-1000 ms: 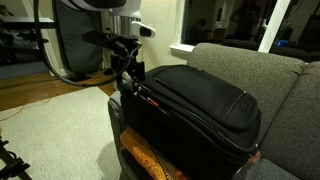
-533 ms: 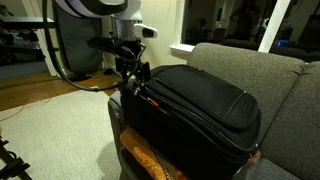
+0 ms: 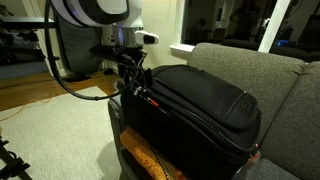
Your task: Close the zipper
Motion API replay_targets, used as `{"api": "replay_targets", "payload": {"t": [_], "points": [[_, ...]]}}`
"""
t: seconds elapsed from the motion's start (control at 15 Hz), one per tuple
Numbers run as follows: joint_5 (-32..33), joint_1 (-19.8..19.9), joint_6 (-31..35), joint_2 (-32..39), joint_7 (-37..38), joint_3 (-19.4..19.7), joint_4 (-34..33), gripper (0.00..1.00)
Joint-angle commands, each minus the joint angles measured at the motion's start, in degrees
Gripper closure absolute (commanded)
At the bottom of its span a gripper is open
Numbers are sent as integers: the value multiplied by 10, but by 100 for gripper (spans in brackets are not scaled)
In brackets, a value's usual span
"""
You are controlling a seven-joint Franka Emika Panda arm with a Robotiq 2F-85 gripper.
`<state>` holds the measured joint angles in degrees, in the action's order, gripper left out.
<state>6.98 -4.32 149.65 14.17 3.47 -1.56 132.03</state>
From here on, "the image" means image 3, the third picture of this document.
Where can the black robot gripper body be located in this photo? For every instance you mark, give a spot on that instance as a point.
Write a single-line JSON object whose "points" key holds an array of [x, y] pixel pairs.
{"points": [[129, 63]]}

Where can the black wheeled suitcase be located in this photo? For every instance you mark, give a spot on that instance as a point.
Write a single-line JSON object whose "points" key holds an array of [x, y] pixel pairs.
{"points": [[204, 125]]}

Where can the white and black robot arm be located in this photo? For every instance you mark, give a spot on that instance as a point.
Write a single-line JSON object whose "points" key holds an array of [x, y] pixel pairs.
{"points": [[123, 15]]}

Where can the dark upright padded case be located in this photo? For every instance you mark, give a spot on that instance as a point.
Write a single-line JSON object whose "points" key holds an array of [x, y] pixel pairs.
{"points": [[75, 44]]}

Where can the orange patterned blanket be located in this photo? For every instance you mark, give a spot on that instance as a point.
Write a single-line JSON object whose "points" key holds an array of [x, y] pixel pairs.
{"points": [[156, 165]]}

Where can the grey fabric sofa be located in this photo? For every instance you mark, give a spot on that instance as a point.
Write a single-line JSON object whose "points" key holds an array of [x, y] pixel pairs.
{"points": [[288, 95]]}

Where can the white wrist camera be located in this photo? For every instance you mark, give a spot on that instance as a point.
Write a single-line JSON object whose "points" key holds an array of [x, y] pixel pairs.
{"points": [[142, 37]]}

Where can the black camera tripod leg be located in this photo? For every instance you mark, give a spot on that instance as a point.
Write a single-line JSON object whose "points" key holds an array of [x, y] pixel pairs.
{"points": [[14, 165]]}

